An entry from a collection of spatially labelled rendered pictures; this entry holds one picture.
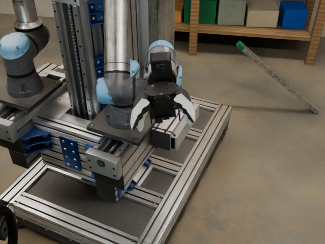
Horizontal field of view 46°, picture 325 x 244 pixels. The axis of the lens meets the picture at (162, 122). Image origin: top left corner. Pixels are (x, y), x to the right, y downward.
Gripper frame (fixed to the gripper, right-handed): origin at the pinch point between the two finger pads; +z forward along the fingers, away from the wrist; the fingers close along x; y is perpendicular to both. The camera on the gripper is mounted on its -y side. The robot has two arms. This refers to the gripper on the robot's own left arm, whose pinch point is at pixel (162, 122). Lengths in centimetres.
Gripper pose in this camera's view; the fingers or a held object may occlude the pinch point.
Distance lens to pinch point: 79.3
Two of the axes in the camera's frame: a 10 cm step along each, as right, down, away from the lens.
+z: 0.2, 6.2, -7.8
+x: -9.9, 1.2, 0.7
